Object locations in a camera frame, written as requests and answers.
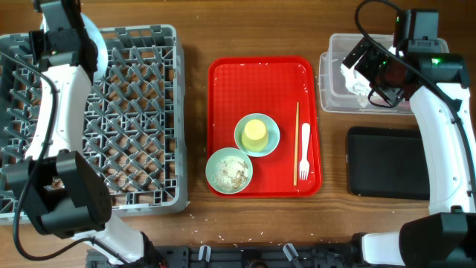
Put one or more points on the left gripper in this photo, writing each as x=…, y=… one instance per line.
x=37, y=44

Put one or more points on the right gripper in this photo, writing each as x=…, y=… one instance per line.
x=390, y=94

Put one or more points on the light blue plate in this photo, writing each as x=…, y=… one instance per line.
x=82, y=45

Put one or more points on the white napkin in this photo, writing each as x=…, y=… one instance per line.
x=356, y=84

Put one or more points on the light blue bowl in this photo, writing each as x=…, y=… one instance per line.
x=273, y=134

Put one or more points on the yellow plastic cup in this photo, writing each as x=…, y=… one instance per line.
x=255, y=135

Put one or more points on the green bowl with food scraps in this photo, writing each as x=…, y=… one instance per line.
x=229, y=171

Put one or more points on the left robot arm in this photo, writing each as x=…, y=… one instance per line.
x=54, y=185

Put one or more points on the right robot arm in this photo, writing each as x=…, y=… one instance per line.
x=436, y=84

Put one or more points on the grey dishwasher rack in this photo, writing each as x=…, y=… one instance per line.
x=133, y=127

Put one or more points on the clear plastic bin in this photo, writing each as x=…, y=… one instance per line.
x=334, y=94

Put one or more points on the red plastic tray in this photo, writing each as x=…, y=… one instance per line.
x=282, y=88

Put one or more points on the wooden chopstick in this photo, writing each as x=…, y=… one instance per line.
x=296, y=145

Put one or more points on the black plastic tray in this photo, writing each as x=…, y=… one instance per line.
x=388, y=163

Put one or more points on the white plastic fork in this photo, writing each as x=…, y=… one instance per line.
x=304, y=163

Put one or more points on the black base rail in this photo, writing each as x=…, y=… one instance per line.
x=242, y=257

